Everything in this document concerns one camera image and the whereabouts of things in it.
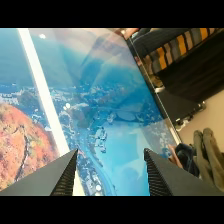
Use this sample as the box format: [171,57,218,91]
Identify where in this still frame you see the olive brown pants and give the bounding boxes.
[192,127,224,189]

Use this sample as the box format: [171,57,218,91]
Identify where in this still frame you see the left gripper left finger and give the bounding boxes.
[0,148,79,197]

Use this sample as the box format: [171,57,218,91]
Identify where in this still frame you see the striped garment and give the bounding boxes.
[132,28,224,77]

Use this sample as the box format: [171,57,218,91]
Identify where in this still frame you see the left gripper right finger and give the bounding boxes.
[143,147,224,197]

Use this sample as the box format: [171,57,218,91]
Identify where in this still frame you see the pink garment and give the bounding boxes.
[167,143,184,170]

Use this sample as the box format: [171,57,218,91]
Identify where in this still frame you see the blue garment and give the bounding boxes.
[174,142,202,178]

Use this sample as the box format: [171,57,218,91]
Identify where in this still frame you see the black garment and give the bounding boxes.
[155,37,224,104]

